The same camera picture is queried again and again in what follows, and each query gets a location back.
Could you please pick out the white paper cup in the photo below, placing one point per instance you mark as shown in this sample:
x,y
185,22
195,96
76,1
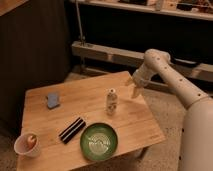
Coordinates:
x,y
21,146

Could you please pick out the black handle on shelf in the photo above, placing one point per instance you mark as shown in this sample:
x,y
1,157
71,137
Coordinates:
x,y
184,63

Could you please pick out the orange item in cup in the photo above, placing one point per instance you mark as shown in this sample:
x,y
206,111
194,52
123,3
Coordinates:
x,y
31,141

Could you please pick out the black rectangular bar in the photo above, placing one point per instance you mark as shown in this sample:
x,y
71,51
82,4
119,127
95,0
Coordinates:
x,y
67,134

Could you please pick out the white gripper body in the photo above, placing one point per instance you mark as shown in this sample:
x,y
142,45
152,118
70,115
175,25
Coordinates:
x,y
142,76

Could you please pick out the wooden table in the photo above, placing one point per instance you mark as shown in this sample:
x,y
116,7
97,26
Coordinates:
x,y
133,121

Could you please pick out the green round plate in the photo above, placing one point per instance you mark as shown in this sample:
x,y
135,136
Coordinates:
x,y
98,142

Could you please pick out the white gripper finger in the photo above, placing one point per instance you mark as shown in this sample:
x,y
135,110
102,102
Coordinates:
x,y
136,92
129,82

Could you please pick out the small clear plastic bottle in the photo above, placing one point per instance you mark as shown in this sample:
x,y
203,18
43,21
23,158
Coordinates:
x,y
111,101

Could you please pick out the metal shelf rack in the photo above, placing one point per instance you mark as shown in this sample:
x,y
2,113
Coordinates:
x,y
183,38

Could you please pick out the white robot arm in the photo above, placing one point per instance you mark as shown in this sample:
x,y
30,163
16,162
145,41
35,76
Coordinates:
x,y
196,152

